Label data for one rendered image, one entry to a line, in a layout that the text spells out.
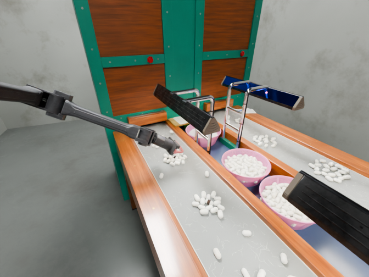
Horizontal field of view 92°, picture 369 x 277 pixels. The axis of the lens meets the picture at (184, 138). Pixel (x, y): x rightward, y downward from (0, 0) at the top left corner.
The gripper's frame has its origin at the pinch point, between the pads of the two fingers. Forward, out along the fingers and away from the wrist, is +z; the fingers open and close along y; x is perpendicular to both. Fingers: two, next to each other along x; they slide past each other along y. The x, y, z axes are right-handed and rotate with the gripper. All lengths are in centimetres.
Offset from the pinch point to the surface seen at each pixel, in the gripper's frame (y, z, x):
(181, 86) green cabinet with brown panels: 57, 8, -34
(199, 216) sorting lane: -34.2, -1.1, 13.4
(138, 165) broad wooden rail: 7.5, -14.3, 19.8
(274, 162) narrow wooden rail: -26, 39, -23
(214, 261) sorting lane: -51, -4, 16
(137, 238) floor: 18, 27, 85
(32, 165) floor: 167, -46, 140
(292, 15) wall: 107, 115, -195
